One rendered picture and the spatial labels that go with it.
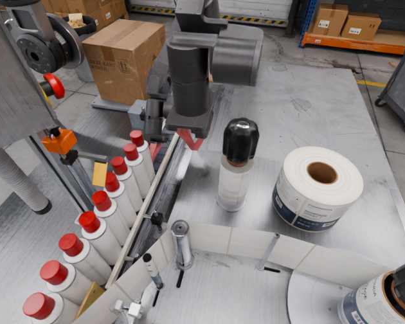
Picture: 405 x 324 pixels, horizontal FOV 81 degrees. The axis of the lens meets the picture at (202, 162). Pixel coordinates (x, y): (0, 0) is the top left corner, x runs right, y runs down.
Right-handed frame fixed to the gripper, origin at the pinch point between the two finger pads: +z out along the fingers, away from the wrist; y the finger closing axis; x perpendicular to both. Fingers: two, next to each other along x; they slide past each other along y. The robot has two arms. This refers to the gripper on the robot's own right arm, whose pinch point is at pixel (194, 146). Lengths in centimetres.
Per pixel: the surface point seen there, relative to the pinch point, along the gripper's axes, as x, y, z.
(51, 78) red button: 19.0, -5.3, -15.4
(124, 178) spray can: 18.8, 0.5, 14.5
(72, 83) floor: 201, 200, 113
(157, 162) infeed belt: 19.5, 20.5, 30.6
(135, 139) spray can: 19.0, 11.0, 10.7
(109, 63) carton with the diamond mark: 49, 56, 13
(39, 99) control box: 18.8, -9.1, -14.4
